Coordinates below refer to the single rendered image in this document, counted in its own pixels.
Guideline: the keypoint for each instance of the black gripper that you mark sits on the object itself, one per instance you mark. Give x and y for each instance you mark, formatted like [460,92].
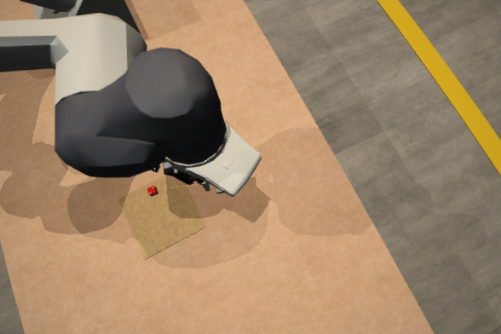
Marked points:
[170,171]

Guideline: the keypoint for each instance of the red die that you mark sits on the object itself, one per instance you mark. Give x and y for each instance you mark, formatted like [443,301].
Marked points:
[152,191]

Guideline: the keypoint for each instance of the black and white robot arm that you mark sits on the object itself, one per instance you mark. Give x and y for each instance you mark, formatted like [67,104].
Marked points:
[163,106]

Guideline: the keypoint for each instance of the tan flat mat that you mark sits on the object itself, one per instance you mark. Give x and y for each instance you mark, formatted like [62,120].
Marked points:
[160,221]

